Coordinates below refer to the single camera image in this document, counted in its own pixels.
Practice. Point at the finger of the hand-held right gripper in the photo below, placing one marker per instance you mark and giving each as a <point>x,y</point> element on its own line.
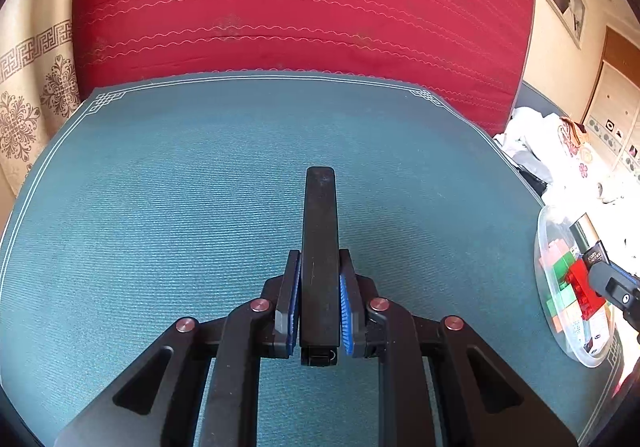
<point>617,289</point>

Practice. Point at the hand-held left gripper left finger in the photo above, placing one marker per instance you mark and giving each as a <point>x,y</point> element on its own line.
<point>295,297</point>

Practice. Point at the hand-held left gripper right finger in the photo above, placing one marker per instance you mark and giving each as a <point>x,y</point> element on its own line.
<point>345,307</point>

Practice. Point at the red toy building block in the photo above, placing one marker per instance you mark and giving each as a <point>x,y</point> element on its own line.
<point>580,287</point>

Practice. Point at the pink and green toy block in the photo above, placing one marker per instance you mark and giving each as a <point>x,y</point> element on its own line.
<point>560,262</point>

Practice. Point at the black folding comb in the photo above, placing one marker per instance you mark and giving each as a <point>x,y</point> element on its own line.
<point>320,237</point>

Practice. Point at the clear plastic container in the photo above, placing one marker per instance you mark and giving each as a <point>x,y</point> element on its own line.
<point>550,227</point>

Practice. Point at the floral printed cloth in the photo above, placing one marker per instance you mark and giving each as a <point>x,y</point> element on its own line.
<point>582,152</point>

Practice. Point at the dark grey cloth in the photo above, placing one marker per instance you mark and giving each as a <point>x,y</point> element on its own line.
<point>532,172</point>

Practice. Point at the white crumpled cloth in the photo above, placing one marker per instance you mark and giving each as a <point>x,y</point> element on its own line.
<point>525,132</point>

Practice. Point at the wooden cabinet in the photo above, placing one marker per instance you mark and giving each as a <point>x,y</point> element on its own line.
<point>617,97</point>

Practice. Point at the grey blue seat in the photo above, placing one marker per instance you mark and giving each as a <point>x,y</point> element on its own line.
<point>537,99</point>

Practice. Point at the beige patterned curtain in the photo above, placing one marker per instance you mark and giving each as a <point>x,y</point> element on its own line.
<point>30,97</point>

